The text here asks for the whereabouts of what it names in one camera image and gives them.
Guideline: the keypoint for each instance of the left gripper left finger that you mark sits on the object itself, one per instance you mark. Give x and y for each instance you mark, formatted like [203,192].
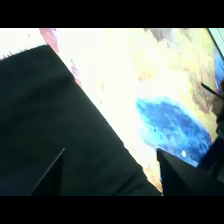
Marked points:
[53,181]

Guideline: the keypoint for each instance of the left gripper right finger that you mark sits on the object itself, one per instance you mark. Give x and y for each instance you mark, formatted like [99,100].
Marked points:
[180,180]

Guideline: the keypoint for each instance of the dark green pants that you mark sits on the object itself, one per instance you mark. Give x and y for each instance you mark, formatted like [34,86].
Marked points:
[50,110]

